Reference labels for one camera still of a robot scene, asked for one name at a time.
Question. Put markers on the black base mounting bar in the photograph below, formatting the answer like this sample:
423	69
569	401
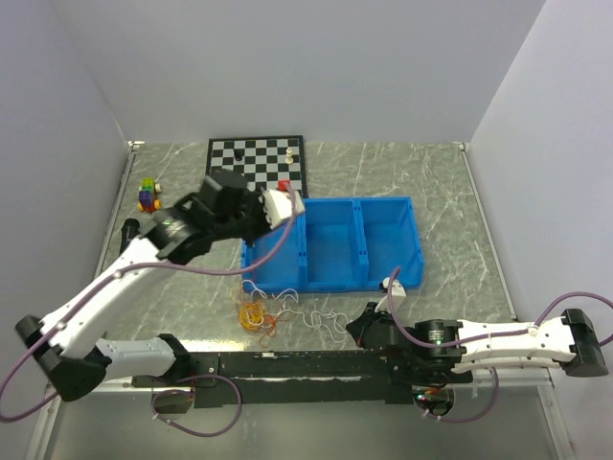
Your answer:
303	377

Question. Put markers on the blue plastic three-compartment bin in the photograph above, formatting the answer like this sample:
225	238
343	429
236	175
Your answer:
346	244

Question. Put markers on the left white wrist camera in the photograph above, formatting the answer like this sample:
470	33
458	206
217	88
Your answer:
279	206

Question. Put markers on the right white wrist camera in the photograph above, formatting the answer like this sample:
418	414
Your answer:
392	290

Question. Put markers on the black microphone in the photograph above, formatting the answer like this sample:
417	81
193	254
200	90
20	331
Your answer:
130	231

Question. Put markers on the colourful toy block car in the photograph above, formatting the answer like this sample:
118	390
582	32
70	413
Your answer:
148	196

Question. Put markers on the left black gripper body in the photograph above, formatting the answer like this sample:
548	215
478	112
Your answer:
249	222

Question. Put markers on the black and white chessboard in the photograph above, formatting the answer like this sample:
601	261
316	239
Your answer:
263	160

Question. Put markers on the white chess piece far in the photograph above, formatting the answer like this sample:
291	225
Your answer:
289	156

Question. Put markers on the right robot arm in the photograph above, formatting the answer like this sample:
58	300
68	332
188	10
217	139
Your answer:
441	352

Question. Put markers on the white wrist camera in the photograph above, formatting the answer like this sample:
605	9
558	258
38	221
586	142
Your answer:
279	206
392	290

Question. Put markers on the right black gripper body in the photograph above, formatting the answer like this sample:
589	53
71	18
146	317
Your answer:
370	316

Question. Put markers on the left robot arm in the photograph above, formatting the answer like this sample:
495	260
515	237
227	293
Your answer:
68	344

